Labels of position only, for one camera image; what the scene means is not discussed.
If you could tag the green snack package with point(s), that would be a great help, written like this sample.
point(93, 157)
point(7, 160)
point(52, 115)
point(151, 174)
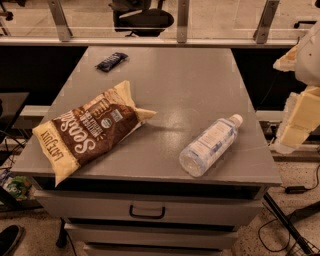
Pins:
point(16, 186)

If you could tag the metal window railing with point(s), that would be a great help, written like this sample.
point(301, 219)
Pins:
point(231, 23)

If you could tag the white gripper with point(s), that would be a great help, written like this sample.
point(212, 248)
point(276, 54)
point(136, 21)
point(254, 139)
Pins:
point(310, 63)

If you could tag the grey drawer cabinet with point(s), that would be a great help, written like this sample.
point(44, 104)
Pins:
point(188, 89)

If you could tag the black shoe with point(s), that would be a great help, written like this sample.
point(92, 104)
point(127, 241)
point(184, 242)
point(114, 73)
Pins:
point(9, 239)

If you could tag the brown yellow chip bag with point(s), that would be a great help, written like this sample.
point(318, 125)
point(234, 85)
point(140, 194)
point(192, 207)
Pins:
point(81, 135)

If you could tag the clear blue-label plastic bottle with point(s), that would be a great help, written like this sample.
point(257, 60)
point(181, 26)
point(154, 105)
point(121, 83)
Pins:
point(210, 145)

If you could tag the black drawer handle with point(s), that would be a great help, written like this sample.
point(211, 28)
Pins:
point(146, 213)

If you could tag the black power adapter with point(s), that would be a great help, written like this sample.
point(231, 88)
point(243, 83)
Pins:
point(295, 189)

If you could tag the dark blue rxbar wrapper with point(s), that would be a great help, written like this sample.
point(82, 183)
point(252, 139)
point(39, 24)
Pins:
point(112, 61)

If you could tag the black office chair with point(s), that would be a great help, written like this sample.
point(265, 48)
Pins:
point(138, 17)

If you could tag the dark side table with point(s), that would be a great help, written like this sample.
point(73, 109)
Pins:
point(11, 105)

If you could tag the black wire basket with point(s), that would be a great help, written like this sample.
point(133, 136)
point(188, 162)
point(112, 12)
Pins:
point(297, 250)

